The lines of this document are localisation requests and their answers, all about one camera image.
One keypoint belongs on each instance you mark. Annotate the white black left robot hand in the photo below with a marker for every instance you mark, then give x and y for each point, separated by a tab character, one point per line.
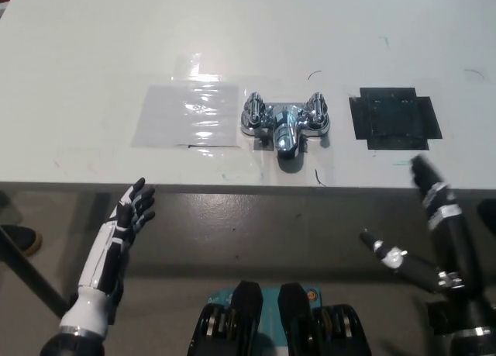
110	247

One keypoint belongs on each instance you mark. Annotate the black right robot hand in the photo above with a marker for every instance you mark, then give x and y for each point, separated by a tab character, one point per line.
455	239

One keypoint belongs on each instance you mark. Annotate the black taped square patch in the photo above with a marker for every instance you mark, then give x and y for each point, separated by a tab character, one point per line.
395	117

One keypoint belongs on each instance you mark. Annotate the black shoe tan sole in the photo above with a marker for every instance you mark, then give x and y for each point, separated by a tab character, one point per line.
21	239

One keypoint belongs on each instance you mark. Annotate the black table leg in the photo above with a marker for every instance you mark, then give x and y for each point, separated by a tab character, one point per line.
33	274

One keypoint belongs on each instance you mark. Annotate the clear plastic sheet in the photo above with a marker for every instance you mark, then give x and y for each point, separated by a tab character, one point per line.
162	117

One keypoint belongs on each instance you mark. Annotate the black object at floor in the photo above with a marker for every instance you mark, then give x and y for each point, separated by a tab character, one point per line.
489	216

